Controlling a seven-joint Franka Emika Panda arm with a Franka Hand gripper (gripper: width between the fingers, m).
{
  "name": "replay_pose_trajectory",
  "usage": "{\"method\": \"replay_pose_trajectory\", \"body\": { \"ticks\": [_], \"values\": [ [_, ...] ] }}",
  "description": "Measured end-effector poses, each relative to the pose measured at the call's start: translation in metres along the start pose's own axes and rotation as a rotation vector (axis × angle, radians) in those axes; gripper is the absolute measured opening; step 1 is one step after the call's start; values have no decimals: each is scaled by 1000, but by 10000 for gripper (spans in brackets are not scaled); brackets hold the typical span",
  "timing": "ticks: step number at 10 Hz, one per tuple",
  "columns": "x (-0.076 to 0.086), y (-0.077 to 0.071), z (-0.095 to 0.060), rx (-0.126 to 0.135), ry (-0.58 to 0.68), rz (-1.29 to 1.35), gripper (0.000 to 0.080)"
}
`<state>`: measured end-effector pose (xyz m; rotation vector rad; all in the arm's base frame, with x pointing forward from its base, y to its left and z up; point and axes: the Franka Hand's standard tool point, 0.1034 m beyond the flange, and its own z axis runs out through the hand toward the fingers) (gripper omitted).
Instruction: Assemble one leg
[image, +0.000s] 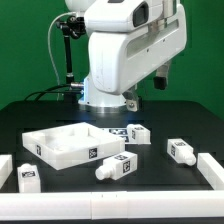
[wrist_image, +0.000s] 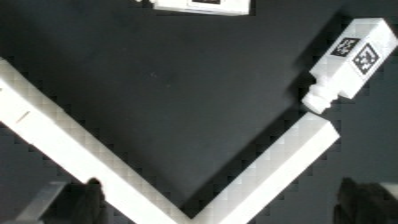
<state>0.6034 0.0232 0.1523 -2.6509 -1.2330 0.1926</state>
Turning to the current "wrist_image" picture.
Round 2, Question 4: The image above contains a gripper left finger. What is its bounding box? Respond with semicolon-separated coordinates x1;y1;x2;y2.
16;178;105;224

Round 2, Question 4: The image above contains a white table leg back middle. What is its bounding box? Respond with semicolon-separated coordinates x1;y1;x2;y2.
150;0;251;16

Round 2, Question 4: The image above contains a white table leg with tag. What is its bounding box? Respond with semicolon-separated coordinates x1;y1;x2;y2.
302;18;398;114

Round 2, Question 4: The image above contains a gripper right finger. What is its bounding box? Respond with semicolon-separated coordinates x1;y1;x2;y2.
336;178;398;224

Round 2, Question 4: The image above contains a white U-shaped fence frame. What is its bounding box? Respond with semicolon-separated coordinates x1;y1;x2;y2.
0;59;340;224

